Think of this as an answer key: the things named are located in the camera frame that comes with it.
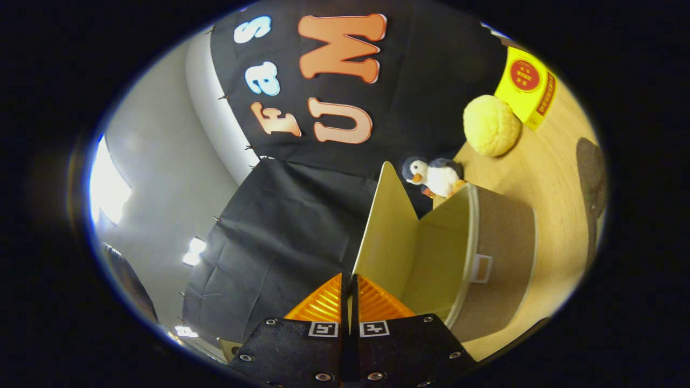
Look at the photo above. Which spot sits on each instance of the ceiling light panel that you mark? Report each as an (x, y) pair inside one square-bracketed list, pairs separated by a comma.
[(186, 331), (108, 183), (194, 252)]

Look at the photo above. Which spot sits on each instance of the yellow bun-shaped plush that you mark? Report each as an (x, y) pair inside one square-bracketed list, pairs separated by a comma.
[(491, 126)]

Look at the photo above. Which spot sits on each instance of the penguin plush toy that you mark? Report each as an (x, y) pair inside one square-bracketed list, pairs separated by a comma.
[(439, 178)]

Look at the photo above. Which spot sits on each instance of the brown fabric storage box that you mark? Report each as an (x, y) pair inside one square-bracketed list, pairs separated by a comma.
[(501, 242)]

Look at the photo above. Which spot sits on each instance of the yellow book with red circle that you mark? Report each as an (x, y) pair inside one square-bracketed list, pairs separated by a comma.
[(525, 89)]

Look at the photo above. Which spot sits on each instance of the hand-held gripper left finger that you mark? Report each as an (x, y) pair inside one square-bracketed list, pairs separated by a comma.
[(302, 350)]

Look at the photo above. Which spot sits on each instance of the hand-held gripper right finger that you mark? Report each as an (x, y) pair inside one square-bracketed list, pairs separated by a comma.
[(404, 350)]

